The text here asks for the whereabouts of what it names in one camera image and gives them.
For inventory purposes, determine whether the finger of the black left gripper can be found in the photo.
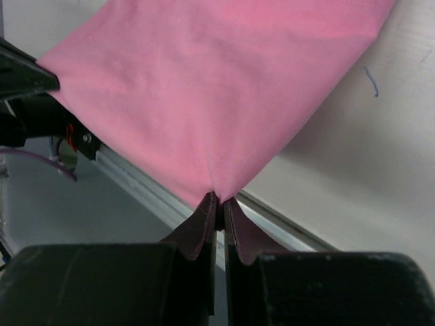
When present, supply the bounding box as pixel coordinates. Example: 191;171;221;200
0;38;60;101

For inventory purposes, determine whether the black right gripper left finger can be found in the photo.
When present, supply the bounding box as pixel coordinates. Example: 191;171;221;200
0;190;218;326

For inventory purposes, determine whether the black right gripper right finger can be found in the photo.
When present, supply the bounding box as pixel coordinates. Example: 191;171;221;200
222;199;434;325

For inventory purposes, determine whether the pink t-shirt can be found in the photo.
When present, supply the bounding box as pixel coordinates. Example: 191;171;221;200
39;1;393;206

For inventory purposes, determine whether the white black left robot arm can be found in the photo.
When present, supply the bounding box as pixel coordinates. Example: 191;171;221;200
1;38;74;147

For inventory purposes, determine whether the aluminium mounting rail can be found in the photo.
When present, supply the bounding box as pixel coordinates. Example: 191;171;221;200
93;147;334;266

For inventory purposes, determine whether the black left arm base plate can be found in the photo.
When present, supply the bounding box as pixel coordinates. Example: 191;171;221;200
65;120;102;160

